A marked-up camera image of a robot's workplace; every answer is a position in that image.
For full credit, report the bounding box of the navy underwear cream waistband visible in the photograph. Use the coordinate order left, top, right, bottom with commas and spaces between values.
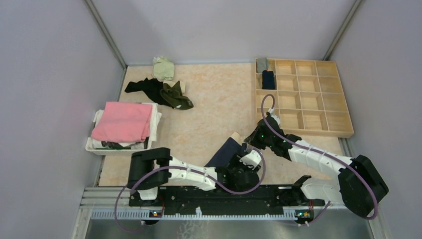
205, 132, 243, 167

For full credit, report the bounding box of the navy orange underwear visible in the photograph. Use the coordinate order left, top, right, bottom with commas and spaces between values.
262, 70, 276, 90

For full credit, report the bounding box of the grey underwear white waistband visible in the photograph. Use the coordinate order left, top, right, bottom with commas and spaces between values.
255, 57, 269, 73

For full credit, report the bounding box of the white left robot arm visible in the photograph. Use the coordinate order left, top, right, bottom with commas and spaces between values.
126, 147, 266, 206

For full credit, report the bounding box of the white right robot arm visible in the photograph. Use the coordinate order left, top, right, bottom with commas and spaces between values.
245, 117, 389, 220

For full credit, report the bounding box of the dark green underwear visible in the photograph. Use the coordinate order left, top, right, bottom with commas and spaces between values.
160, 83, 194, 110

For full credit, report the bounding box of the light green underwear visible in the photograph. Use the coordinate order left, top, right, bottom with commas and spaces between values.
152, 57, 175, 80

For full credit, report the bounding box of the black underwear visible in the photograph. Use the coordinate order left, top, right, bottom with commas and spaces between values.
124, 78, 171, 107

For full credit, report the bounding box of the wooden compartment tray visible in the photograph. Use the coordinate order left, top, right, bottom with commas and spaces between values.
253, 58, 354, 138

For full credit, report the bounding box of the white folded cloth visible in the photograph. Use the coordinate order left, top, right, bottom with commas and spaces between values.
86, 102, 162, 155

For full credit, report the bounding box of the pink folded cloth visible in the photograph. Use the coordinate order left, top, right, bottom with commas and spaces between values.
91, 102, 153, 143

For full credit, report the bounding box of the white perforated plastic basket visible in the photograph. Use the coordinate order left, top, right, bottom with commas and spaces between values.
85, 111, 162, 156

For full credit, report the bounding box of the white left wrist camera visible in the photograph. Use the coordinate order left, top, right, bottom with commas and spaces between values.
239, 150, 262, 171

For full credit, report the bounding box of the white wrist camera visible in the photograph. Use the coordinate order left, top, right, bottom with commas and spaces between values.
239, 150, 262, 171
266, 108, 281, 126

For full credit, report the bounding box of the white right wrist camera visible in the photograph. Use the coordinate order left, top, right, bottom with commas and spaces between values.
266, 108, 281, 126

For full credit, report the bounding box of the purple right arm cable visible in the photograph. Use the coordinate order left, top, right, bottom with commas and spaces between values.
260, 94, 379, 227

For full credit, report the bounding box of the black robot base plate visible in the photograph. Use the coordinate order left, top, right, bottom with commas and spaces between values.
128, 185, 325, 216

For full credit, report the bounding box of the aluminium frame rail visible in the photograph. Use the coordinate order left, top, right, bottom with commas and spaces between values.
71, 186, 393, 239

